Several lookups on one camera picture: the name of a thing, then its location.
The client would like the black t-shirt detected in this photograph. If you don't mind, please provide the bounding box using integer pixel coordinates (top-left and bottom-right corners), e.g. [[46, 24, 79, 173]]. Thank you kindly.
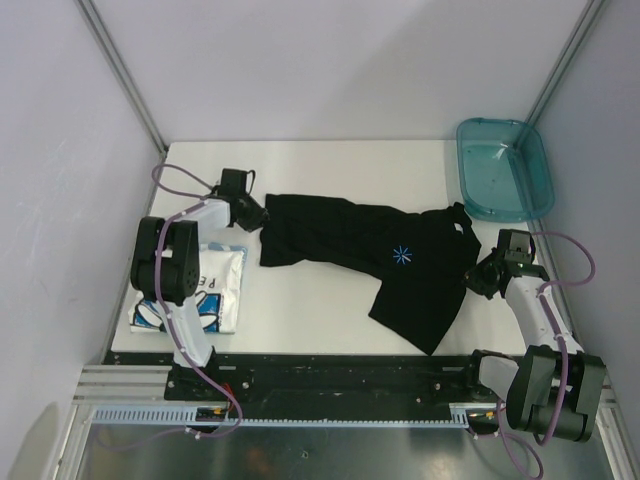
[[259, 194, 481, 355]]

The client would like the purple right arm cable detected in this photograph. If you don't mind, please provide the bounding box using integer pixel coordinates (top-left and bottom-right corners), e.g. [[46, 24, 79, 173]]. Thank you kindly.
[[499, 230, 599, 476]]

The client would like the grey slotted cable duct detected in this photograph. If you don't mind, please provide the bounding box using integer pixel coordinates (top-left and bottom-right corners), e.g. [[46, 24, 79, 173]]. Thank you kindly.
[[92, 405, 469, 429]]

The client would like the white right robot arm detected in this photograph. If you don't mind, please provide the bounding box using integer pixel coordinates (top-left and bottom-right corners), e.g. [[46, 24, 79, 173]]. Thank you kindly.
[[461, 229, 606, 443]]

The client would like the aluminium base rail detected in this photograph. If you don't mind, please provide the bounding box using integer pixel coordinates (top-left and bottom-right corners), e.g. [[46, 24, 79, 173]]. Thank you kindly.
[[74, 365, 169, 403]]

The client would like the right aluminium frame post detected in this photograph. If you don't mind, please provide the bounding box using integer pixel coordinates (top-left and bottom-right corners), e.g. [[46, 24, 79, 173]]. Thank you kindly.
[[525, 0, 610, 126]]

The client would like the white folded daisy t-shirt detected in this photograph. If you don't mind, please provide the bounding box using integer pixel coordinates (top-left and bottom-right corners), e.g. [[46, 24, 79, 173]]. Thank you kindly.
[[128, 242, 248, 334]]

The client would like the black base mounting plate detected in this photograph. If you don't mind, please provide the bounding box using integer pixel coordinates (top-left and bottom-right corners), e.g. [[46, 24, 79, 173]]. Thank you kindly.
[[103, 352, 498, 438]]

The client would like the left aluminium frame post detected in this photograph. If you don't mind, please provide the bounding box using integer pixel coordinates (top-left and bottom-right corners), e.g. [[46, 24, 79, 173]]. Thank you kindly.
[[74, 0, 168, 158]]

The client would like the teal plastic bin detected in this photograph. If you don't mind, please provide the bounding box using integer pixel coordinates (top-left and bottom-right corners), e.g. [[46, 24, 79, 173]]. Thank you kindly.
[[456, 118, 555, 223]]

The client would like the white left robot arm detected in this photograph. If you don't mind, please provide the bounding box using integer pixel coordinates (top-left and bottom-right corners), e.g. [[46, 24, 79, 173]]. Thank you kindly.
[[130, 164, 269, 400]]

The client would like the aluminium frame post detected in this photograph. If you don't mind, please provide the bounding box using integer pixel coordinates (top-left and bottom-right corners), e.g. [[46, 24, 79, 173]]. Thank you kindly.
[[525, 0, 610, 126], [74, 0, 168, 158]]

